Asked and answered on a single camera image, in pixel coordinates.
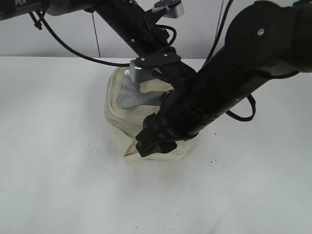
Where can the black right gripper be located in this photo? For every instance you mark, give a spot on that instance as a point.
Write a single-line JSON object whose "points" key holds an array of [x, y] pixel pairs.
{"points": [[180, 119]]}

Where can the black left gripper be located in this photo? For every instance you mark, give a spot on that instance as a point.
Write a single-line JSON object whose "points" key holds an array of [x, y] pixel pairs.
{"points": [[176, 77]]}

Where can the cream fabric zipper bag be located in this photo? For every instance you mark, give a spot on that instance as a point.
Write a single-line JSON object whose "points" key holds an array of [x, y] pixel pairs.
{"points": [[126, 106]]}

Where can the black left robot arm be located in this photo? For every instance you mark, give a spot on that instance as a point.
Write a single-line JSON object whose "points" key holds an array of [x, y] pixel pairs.
{"points": [[34, 66]]}

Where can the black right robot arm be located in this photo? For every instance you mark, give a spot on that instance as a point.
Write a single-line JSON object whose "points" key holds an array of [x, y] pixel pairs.
{"points": [[264, 41]]}

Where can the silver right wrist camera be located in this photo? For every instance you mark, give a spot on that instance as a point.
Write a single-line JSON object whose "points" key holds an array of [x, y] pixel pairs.
{"points": [[139, 74]]}

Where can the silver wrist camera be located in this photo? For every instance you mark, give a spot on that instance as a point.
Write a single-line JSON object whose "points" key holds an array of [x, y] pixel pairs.
{"points": [[174, 8], [139, 74]]}

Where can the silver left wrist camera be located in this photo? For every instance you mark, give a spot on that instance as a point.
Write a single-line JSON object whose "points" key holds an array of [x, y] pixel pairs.
{"points": [[174, 8]]}

